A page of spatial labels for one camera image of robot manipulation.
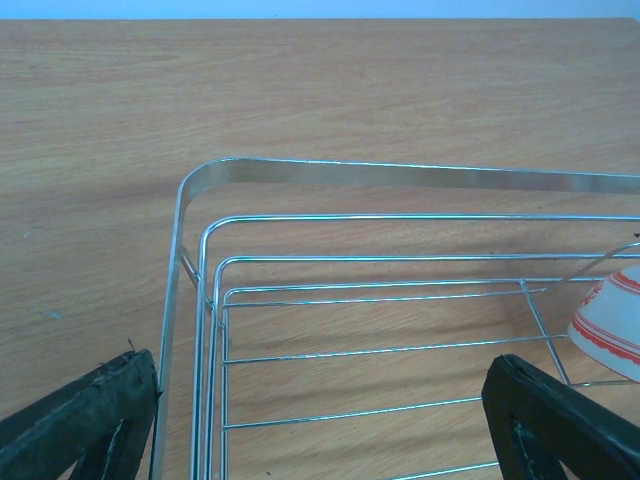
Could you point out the red floral pattern bowl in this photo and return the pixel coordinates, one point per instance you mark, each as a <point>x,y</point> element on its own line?
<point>605,326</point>

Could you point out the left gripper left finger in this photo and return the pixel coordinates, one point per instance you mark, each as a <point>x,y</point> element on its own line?
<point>95,427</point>

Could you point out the chrome wire dish rack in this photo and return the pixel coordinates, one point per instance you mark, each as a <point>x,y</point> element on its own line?
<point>336,320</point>

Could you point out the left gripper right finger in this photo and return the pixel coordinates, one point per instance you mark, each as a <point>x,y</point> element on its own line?
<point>540,427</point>

